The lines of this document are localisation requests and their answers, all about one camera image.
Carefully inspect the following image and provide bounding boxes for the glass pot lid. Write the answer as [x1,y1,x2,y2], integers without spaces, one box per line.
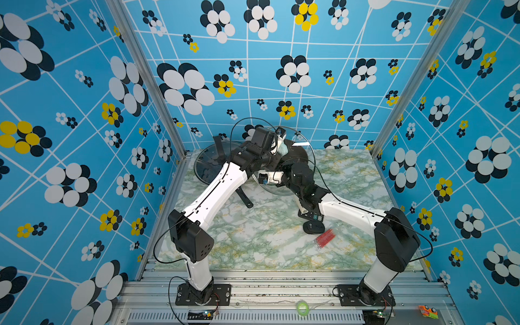
[194,135,241,184]
[252,125,316,196]

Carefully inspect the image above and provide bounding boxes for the light green microfiber cloth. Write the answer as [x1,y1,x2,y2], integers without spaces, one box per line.
[277,140,289,157]

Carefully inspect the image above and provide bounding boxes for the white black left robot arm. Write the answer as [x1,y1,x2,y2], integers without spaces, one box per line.
[168,127,286,304]

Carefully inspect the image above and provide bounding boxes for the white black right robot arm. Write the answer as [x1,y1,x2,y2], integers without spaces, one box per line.
[274,162,421,306]

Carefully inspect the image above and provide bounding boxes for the black calculator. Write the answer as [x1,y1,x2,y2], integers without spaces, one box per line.
[298,209,324,222]

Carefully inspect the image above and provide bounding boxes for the black computer mouse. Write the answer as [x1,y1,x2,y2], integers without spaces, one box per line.
[303,220,325,234]

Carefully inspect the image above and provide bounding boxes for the black frying pan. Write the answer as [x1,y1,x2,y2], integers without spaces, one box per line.
[194,142,254,210]

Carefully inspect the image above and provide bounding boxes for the red items in bag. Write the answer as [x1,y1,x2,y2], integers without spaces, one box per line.
[314,229,336,249]

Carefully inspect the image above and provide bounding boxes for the green tape roll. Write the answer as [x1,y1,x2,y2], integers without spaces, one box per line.
[296,301,310,318]

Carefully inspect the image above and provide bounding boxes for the right green circuit board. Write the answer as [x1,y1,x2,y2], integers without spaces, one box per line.
[363,310,386,325]

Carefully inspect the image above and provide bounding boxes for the orange toy car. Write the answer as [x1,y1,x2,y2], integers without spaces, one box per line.
[418,305,439,319]

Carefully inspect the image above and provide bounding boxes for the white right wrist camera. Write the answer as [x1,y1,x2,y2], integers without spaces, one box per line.
[257,171,284,186]

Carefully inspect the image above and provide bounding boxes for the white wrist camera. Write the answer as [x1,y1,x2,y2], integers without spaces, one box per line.
[257,171,284,186]
[272,127,287,150]

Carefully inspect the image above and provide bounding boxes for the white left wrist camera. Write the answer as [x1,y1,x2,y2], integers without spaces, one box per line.
[272,127,287,150]

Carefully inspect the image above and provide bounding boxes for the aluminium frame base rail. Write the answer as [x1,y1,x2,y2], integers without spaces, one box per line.
[111,263,463,324]

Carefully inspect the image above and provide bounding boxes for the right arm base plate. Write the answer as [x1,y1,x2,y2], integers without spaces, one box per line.
[333,284,396,308]

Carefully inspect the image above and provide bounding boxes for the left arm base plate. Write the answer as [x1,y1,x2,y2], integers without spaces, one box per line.
[175,283,232,306]

